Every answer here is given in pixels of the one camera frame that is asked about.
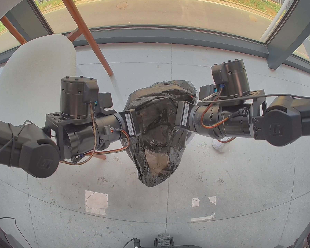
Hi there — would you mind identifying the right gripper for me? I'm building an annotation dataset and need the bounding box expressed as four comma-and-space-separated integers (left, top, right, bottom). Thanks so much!
174, 101, 254, 139

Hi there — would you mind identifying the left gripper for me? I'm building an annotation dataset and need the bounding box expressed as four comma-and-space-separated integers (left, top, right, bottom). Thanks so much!
65, 108, 141, 156

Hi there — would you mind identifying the white paper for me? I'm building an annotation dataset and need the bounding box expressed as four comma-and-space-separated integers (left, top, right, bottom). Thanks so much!
212, 138, 232, 153

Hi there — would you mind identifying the black plastic bag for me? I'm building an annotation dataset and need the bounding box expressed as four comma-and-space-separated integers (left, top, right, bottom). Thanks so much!
119, 80, 198, 188

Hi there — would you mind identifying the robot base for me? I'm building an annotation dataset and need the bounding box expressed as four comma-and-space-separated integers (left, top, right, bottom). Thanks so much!
142, 232, 202, 248

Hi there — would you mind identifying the grey trash bin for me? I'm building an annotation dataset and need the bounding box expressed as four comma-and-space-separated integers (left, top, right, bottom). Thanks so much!
185, 131, 196, 148

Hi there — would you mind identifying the white cushioned wooden chair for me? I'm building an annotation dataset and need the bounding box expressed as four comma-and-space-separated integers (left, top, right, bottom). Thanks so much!
0, 0, 114, 162

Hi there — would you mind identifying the window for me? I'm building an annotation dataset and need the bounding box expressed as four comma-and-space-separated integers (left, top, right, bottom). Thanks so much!
0, 0, 310, 78

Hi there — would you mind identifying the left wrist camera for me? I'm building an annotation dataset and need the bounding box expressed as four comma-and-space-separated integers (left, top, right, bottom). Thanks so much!
98, 92, 117, 116

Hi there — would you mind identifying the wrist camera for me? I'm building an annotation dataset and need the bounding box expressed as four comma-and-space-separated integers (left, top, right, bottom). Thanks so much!
199, 84, 218, 103
98, 92, 117, 116

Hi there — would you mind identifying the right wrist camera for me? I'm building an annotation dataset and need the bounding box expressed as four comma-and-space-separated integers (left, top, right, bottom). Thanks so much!
199, 84, 218, 103

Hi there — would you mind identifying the black cable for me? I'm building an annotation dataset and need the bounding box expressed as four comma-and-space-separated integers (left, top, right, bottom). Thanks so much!
0, 217, 24, 243
204, 94, 310, 102
122, 238, 140, 248

